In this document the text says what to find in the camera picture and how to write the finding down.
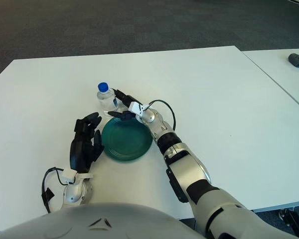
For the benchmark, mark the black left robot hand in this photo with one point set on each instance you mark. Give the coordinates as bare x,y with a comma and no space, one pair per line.
81,152

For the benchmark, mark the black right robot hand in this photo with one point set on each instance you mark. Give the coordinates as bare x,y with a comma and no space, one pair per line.
127,99

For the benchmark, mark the clear bottle with blue cap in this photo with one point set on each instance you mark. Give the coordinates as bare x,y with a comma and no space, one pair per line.
105,98

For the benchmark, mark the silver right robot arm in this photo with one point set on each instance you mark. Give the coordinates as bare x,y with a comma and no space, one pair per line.
189,169

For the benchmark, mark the green round plate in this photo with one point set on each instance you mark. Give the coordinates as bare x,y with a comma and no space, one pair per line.
124,142

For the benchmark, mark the grey robot torso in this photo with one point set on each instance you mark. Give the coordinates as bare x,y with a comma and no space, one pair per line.
102,224

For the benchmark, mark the white neighbouring table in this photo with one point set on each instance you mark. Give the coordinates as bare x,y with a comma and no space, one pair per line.
276,72

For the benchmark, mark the black table leg with caster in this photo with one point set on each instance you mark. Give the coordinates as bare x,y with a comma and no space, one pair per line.
289,219

